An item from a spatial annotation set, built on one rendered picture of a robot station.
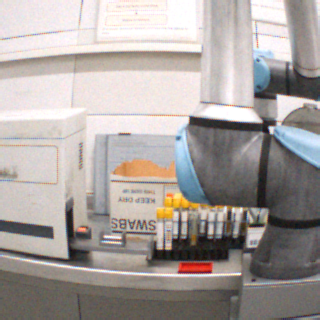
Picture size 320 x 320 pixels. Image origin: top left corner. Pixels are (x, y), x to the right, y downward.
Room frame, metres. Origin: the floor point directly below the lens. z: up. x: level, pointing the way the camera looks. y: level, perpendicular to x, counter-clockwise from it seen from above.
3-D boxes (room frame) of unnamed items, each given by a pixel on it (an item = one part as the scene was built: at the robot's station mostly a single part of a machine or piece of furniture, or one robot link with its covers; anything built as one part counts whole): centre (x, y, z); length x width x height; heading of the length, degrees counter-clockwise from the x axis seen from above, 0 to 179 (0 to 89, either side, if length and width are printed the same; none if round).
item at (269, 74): (1.49, -0.20, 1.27); 0.11 x 0.11 x 0.08; 75
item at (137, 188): (1.95, -0.02, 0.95); 0.29 x 0.25 x 0.15; 175
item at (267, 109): (1.59, -0.20, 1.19); 0.08 x 0.08 x 0.05
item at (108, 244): (1.57, 0.11, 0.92); 0.21 x 0.07 x 0.05; 85
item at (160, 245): (1.64, -0.06, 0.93); 0.17 x 0.09 x 0.11; 86
